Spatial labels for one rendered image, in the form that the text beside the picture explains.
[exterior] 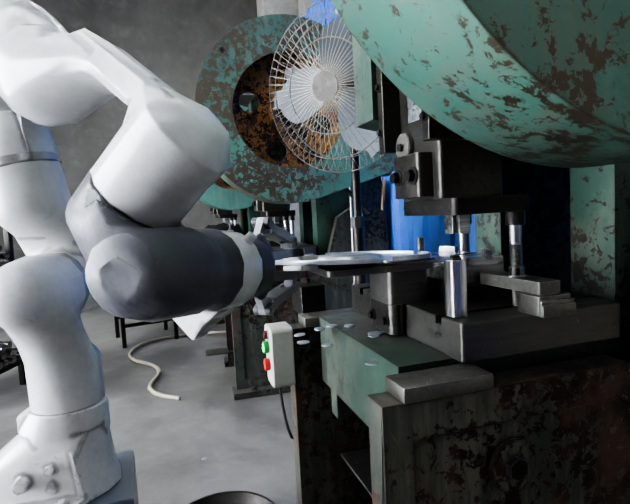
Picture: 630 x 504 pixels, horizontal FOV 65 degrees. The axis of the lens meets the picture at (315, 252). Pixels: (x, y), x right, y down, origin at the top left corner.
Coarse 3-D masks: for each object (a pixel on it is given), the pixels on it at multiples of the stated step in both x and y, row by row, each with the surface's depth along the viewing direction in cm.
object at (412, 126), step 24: (408, 120) 95; (408, 144) 94; (432, 144) 88; (456, 144) 87; (408, 168) 91; (432, 168) 88; (456, 168) 87; (480, 168) 88; (408, 192) 92; (432, 192) 89; (456, 192) 87; (480, 192) 89
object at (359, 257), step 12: (336, 252) 102; (348, 252) 102; (360, 252) 102; (372, 252) 101; (384, 252) 99; (396, 252) 98; (408, 252) 95; (276, 264) 80; (288, 264) 77; (300, 264) 76; (312, 264) 75; (324, 264) 74; (336, 264) 74
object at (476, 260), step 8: (440, 256) 95; (448, 256) 94; (464, 256) 93; (472, 256) 92; (480, 256) 91; (496, 256) 91; (472, 264) 89; (480, 264) 90; (488, 264) 90; (496, 264) 91; (432, 272) 98; (440, 272) 95; (472, 272) 89; (472, 280) 89
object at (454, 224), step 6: (450, 216) 95; (456, 216) 94; (462, 216) 94; (468, 216) 94; (450, 222) 95; (456, 222) 95; (462, 222) 94; (468, 222) 94; (450, 228) 95; (456, 228) 95; (462, 228) 94; (468, 228) 94
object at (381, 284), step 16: (432, 256) 91; (320, 272) 86; (336, 272) 82; (352, 272) 83; (368, 272) 84; (384, 272) 85; (400, 272) 88; (416, 272) 89; (384, 288) 90; (400, 288) 88; (416, 288) 89; (384, 304) 90; (400, 304) 88; (384, 320) 89; (400, 320) 88
